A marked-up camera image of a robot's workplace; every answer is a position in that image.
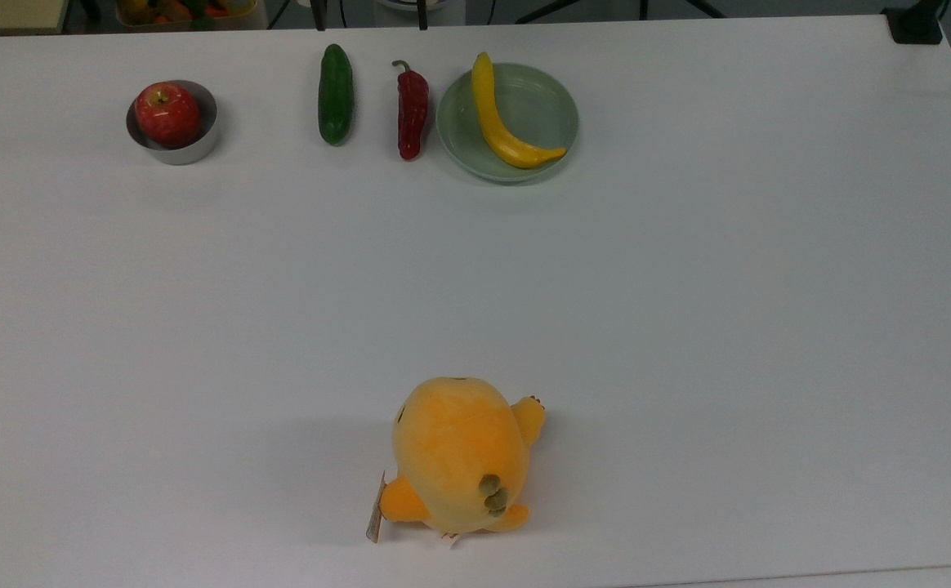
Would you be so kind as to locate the red chili pepper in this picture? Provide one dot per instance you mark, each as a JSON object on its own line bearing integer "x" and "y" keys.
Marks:
{"x": 412, "y": 106}

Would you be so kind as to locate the pale green plastic plate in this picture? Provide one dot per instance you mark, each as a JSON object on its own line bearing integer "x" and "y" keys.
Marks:
{"x": 537, "y": 106}

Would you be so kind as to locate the orange plush dinosaur toy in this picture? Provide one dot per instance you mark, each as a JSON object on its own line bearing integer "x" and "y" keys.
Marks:
{"x": 459, "y": 449}

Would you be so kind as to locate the yellow banana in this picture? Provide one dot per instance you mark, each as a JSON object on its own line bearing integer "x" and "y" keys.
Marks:
{"x": 496, "y": 122}

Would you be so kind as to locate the green cucumber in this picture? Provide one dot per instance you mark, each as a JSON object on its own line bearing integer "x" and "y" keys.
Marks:
{"x": 335, "y": 94}

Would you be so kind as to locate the black metal strut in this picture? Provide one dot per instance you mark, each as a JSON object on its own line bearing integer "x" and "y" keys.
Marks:
{"x": 318, "y": 12}
{"x": 422, "y": 16}

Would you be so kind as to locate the grey metal bowl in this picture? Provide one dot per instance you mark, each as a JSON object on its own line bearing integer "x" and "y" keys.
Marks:
{"x": 198, "y": 149}

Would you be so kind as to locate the black tripod legs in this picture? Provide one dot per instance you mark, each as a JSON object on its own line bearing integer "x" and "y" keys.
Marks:
{"x": 643, "y": 8}

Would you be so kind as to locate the red apple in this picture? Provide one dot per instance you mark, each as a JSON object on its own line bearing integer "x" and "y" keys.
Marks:
{"x": 167, "y": 114}

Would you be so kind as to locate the box of toy fruit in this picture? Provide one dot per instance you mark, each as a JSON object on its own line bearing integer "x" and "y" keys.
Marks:
{"x": 189, "y": 10}

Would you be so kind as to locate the black stand base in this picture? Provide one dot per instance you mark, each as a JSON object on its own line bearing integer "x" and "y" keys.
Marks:
{"x": 917, "y": 24}

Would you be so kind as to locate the tan wooden board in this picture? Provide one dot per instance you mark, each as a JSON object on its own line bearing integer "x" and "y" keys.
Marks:
{"x": 2, "y": 12}

